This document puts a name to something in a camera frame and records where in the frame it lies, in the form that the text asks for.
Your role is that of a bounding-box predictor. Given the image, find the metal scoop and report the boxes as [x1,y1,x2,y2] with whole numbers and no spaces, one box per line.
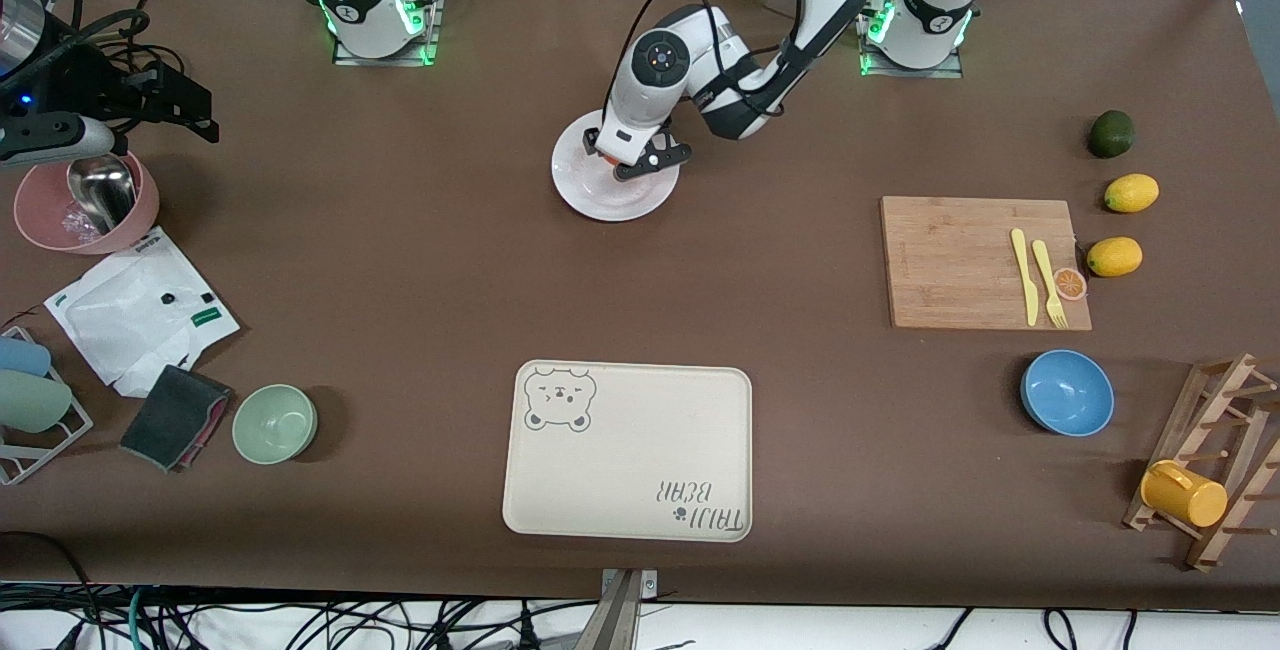
[66,153,139,234]

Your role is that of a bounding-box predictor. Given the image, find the pale green cup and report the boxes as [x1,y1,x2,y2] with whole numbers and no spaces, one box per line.
[0,369,74,434]

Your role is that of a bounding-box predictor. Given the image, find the white round plate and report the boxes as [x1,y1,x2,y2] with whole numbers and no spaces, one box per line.
[551,107,681,223]

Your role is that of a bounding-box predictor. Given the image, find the pink bowl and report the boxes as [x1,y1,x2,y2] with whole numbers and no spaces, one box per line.
[13,150,161,256]

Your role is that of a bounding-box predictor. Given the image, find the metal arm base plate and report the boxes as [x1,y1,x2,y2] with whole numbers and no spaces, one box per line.
[333,0,443,67]
[858,0,964,80]

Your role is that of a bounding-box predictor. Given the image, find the yellow lemon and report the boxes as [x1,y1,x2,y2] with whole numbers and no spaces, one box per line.
[1086,236,1144,279]
[1104,173,1161,214]

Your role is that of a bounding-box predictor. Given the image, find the yellow plastic fork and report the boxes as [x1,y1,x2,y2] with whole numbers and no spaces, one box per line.
[1031,239,1070,330]

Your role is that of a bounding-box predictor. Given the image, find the blue bowl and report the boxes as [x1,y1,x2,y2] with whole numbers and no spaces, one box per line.
[1020,349,1116,438]

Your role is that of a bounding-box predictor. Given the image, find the beige bear print tray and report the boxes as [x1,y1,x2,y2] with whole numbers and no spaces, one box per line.
[501,361,753,543]

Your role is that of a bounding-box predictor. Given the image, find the pale green bowl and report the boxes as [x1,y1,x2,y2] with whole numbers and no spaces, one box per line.
[231,384,319,466]

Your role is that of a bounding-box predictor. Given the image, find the dark green avocado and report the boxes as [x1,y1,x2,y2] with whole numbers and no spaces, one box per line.
[1088,109,1136,160]

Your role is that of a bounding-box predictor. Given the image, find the white plastic bag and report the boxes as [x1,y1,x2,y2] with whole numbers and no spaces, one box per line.
[44,226,242,399]

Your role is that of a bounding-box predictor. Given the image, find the wooden cutting board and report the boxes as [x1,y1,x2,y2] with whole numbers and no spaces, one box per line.
[880,195,1093,332]

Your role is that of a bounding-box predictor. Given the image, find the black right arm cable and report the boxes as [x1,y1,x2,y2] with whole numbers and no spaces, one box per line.
[0,0,251,109]

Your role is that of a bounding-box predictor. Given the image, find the yellow plastic knife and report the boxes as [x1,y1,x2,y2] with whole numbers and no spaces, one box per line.
[1010,228,1041,327]

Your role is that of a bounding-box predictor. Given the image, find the yellow mug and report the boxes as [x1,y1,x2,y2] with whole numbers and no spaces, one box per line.
[1140,460,1229,529]

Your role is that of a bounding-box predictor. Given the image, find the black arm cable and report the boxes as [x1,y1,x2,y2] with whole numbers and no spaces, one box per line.
[600,0,806,131]
[0,0,251,109]

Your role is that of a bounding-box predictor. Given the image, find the dark grey folded cloth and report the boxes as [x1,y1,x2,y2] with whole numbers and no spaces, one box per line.
[118,364,234,473]

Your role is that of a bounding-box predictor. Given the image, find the metal table edge bracket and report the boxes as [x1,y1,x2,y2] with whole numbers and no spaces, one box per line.
[598,568,661,650]

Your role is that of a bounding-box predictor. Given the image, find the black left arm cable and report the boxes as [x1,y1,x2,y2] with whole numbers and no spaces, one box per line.
[600,0,806,131]

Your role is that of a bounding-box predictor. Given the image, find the brown table cover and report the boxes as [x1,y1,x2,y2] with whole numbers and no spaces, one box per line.
[0,0,1280,613]

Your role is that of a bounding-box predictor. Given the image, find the white wire cup holder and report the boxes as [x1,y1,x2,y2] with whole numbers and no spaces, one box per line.
[0,326,95,487]

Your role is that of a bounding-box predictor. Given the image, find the light blue cup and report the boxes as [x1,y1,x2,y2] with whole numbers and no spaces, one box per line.
[0,336,53,379]

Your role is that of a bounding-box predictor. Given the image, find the wooden cup rack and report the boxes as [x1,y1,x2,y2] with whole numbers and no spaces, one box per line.
[1122,352,1280,573]

